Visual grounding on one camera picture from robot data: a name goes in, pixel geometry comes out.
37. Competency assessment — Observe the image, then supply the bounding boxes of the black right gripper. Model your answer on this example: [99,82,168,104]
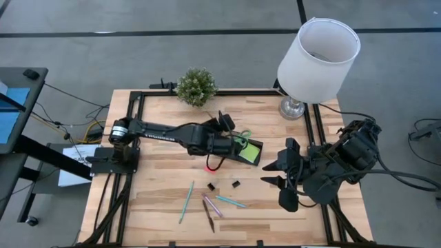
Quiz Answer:
[260,136,309,194]

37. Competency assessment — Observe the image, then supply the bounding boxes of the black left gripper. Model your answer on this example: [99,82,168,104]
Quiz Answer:
[205,127,247,156]

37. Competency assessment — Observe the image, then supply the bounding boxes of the green sticky note pad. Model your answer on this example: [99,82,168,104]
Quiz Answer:
[238,142,261,164]

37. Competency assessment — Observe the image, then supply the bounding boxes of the green handled scissors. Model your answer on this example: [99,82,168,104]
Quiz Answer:
[233,130,253,148]

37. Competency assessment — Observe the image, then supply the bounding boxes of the black mesh desk organizer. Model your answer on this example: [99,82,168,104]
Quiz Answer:
[225,129,265,167]

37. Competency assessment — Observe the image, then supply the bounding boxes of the light blue pen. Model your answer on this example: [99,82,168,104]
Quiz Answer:
[215,194,248,209]

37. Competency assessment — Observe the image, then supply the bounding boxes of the purple mechanical pencil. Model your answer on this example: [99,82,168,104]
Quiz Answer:
[201,192,225,219]

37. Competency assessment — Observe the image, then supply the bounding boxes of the brown mechanical pencil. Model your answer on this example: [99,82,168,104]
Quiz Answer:
[201,199,216,234]

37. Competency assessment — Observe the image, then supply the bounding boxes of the teal green pen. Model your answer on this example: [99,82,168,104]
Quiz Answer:
[178,180,196,225]

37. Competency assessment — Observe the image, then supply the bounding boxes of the small potted green plant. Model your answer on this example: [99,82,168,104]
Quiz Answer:
[174,67,219,108]

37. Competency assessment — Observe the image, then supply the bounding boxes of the white shade table lamp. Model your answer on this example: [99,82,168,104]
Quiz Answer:
[276,17,362,121]

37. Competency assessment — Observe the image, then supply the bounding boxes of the grey floor device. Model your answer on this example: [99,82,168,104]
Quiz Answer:
[407,118,441,167]

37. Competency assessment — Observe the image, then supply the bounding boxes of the white paper sheet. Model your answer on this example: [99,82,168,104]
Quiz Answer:
[57,143,101,188]

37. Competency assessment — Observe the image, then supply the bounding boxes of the grey side desk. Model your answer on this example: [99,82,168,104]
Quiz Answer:
[0,66,101,223]

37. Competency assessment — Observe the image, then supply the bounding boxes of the black computer mouse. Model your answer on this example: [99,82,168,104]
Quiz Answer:
[22,68,41,81]

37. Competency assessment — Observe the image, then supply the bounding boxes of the blue screen monitor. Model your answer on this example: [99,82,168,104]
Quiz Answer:
[0,85,32,145]

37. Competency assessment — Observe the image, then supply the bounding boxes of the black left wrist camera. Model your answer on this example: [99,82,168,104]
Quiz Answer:
[218,110,236,132]

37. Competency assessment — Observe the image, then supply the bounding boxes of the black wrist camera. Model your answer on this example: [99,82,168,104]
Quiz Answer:
[278,188,300,214]
[218,110,236,132]

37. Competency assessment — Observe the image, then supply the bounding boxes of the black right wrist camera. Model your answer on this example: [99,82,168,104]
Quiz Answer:
[278,188,300,214]

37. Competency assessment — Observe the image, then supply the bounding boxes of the black aluminium table frame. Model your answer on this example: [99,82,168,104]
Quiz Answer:
[81,88,377,248]

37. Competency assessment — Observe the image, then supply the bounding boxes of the black lamp cable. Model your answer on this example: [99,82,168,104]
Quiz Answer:
[317,102,377,121]

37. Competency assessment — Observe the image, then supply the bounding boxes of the black clamp bracket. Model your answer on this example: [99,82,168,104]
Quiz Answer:
[148,78,178,91]

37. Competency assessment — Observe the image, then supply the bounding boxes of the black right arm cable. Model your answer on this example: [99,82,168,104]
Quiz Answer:
[330,151,441,194]

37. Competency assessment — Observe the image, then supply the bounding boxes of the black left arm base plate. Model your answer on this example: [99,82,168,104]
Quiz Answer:
[85,147,141,175]

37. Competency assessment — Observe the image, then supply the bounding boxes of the yellow cable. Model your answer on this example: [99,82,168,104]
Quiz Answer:
[77,119,107,144]

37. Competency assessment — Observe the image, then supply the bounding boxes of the black floor cables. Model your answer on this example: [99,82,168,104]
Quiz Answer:
[30,82,111,138]

